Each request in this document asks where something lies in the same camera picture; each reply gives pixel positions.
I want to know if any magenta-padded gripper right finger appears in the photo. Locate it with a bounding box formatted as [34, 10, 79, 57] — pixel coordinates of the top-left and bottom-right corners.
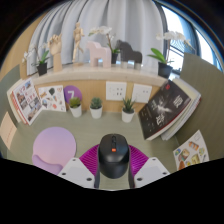
[128, 144, 171, 190]

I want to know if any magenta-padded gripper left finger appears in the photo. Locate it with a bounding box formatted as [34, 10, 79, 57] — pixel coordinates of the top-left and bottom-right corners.
[57, 143, 102, 190]

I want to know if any black computer mouse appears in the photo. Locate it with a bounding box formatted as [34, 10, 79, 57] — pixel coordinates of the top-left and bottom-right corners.
[97, 133, 131, 179]

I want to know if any purple round mouse pad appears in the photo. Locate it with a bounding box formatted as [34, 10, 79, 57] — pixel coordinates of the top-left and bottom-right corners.
[31, 126, 78, 176]

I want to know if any colourful sticker card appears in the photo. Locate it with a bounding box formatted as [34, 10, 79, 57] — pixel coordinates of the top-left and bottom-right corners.
[172, 129, 210, 172]

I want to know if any small succulent in white pot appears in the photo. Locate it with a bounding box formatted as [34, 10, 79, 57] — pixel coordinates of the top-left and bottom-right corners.
[68, 96, 83, 118]
[120, 96, 136, 124]
[89, 96, 104, 120]

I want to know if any white book behind black book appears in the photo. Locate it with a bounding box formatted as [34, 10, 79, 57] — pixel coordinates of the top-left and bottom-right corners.
[160, 78, 203, 141]

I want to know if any white sticker sheet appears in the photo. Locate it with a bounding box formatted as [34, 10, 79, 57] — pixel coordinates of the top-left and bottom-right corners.
[37, 84, 67, 113]

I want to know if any beige paper card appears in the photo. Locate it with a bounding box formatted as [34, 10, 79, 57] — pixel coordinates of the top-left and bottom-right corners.
[0, 111, 18, 150]

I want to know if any red and white magazine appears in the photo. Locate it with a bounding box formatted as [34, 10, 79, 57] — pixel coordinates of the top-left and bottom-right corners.
[10, 78, 44, 126]

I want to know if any green desk divider panel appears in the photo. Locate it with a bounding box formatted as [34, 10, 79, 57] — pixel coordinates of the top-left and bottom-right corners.
[174, 53, 224, 161]

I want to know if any large white orchid, black pot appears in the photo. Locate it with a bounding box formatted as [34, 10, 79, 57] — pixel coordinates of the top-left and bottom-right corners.
[147, 30, 196, 80]

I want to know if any small white orchid, black pot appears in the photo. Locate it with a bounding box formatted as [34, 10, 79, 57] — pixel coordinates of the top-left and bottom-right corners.
[21, 43, 51, 77]

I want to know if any dark horse figurine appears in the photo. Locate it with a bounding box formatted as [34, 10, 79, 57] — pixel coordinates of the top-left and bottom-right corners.
[115, 39, 143, 70]

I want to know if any pink horse figurine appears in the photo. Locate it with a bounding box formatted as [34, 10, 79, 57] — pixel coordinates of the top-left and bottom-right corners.
[86, 40, 112, 69]

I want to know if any wooden hand model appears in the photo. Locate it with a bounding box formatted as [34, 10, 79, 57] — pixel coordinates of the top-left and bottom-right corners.
[47, 33, 64, 73]

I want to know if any dark-framed window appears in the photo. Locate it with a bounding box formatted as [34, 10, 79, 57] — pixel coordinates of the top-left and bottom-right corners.
[159, 4, 221, 73]

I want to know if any grey curtain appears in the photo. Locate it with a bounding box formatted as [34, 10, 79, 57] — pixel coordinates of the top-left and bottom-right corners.
[25, 0, 168, 76]

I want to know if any white wall socket plate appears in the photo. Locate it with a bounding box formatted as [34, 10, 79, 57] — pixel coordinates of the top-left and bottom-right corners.
[105, 80, 128, 102]
[131, 83, 153, 104]

